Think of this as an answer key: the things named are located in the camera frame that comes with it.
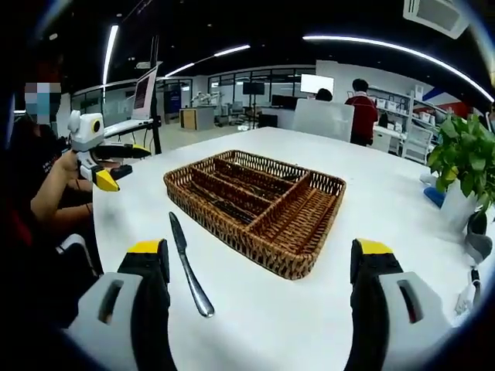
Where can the white storage shelf with bins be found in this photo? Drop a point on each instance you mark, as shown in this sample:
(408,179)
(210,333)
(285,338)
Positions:
(402,106)

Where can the black monitor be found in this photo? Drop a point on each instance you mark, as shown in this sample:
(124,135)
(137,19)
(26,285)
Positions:
(284,101)
(253,89)

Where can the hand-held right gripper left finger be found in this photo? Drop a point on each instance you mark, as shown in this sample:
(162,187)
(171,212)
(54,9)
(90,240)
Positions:
(116,328)

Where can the black small object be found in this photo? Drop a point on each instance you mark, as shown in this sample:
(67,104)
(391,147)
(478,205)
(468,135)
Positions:
(120,172)

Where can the black laptop stand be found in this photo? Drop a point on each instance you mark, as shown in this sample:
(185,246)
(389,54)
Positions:
(156,96)

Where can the white small object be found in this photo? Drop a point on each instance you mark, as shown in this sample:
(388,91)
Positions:
(427,178)

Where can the wooden cabinet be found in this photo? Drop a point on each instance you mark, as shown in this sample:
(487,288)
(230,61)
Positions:
(197,118)

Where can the blue standing banner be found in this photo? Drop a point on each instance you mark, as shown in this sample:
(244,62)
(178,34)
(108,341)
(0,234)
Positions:
(173,99)

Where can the green plant in white pot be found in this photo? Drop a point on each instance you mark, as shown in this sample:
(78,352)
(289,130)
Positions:
(464,154)

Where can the dark grey device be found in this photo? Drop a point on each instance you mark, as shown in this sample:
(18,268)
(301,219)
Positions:
(479,239)

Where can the bright white monitor screen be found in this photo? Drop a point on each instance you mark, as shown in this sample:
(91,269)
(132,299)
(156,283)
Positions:
(317,83)

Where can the person's left hand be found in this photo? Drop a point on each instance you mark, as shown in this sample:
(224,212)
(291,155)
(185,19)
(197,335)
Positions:
(71,168)

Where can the silver metal knife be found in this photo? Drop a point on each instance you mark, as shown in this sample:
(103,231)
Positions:
(185,263)

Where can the blue cloth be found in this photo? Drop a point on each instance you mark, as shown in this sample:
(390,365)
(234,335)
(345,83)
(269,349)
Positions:
(434,197)

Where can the white ceiling air conditioner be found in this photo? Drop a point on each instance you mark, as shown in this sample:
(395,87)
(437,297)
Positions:
(437,15)

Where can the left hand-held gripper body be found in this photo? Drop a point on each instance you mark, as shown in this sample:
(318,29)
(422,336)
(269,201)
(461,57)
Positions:
(85,133)

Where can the white chair armrest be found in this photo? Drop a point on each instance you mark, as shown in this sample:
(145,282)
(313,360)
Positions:
(73,247)

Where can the white ceiling light strip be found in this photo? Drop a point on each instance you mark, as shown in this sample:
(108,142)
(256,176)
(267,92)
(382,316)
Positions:
(232,50)
(179,69)
(111,54)
(386,44)

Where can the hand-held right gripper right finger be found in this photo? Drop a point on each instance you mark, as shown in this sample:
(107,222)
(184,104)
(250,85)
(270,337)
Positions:
(394,328)

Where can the white office chair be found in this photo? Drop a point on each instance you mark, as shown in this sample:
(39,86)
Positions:
(417,143)

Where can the person's black clothing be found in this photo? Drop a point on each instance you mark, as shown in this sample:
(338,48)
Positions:
(27,251)

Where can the white partition panel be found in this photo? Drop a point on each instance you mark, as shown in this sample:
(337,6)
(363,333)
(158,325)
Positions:
(323,121)

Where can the brown wicker utensil storage basket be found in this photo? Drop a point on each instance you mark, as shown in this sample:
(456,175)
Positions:
(294,243)

